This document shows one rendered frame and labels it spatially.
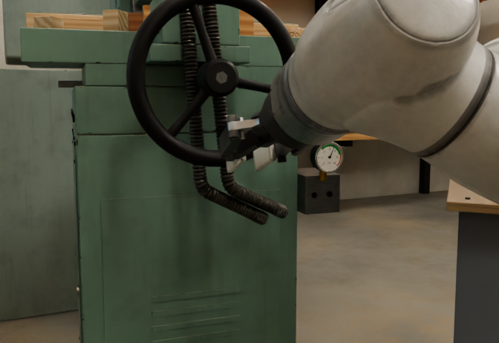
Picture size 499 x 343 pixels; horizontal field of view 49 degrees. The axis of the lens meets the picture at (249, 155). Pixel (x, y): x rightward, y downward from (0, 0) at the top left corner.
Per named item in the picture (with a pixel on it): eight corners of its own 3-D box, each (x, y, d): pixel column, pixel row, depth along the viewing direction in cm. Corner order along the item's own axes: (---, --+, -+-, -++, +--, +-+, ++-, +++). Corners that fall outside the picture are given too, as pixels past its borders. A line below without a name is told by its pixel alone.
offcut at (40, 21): (45, 36, 108) (45, 19, 108) (64, 35, 107) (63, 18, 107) (34, 34, 105) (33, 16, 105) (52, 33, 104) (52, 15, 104)
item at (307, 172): (305, 214, 111) (305, 176, 110) (282, 203, 123) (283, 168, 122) (341, 212, 114) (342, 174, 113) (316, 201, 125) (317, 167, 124)
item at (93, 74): (85, 85, 99) (85, 63, 98) (82, 87, 118) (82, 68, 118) (289, 87, 111) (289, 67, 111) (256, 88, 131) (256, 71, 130)
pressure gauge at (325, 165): (315, 183, 108) (315, 142, 107) (307, 180, 111) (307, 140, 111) (343, 181, 110) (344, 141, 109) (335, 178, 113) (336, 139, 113)
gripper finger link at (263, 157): (268, 136, 71) (274, 136, 71) (252, 151, 77) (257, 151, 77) (271, 159, 70) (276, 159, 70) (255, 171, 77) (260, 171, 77)
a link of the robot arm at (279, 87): (280, 36, 49) (260, 62, 54) (293, 132, 47) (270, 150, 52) (370, 38, 52) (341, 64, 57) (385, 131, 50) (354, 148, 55)
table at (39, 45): (14, 58, 86) (12, 18, 85) (27, 67, 114) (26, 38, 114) (356, 65, 105) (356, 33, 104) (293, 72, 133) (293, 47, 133)
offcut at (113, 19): (102, 31, 101) (102, 10, 100) (113, 33, 104) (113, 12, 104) (118, 30, 100) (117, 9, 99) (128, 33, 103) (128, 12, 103)
